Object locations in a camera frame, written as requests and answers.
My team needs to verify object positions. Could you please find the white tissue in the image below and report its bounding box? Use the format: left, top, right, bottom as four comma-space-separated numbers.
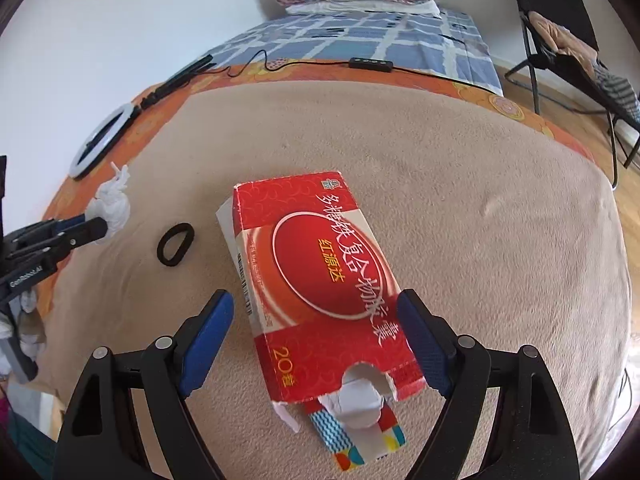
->
85, 162, 132, 238

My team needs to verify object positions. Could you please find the white ring light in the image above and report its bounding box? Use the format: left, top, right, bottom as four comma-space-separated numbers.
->
68, 102, 137, 181

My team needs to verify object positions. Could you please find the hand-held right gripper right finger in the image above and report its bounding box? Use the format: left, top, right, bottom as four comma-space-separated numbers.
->
396, 288, 596, 480

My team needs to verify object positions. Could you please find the pink cloth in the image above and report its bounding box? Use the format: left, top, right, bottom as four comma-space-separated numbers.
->
530, 10, 601, 56

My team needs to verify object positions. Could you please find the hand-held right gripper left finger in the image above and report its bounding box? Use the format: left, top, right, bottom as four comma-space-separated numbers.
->
52, 289, 236, 480

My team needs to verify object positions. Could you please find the person's left leg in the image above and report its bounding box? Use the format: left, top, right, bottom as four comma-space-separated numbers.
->
9, 410, 57, 480

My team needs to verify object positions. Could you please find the black folded tripod stand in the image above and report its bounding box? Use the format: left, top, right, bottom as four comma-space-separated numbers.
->
137, 55, 218, 111

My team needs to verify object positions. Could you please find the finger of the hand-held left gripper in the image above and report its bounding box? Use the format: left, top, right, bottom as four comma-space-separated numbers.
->
7, 214, 89, 247
10, 217, 110, 267

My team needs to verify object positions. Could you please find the blue checkered bed sheet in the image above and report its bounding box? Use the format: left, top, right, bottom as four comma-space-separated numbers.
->
205, 7, 505, 96

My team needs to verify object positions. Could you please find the beige towel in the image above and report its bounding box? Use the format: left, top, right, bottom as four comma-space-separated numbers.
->
37, 80, 632, 480

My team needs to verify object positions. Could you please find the black ring light cable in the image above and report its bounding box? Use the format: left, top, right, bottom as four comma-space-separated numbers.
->
210, 50, 506, 96

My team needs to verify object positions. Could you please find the red cardboard box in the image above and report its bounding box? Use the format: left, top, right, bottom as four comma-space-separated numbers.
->
216, 172, 430, 472

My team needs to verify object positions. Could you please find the black hair tie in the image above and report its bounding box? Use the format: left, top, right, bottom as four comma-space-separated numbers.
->
157, 223, 195, 266

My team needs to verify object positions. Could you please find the black inline cable remote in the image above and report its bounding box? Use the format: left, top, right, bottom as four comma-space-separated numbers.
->
349, 57, 395, 71

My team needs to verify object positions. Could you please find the striped cloth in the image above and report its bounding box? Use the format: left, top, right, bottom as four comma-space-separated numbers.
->
595, 57, 640, 126

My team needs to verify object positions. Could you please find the orange floral bed sheet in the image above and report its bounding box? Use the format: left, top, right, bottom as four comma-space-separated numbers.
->
36, 55, 616, 318

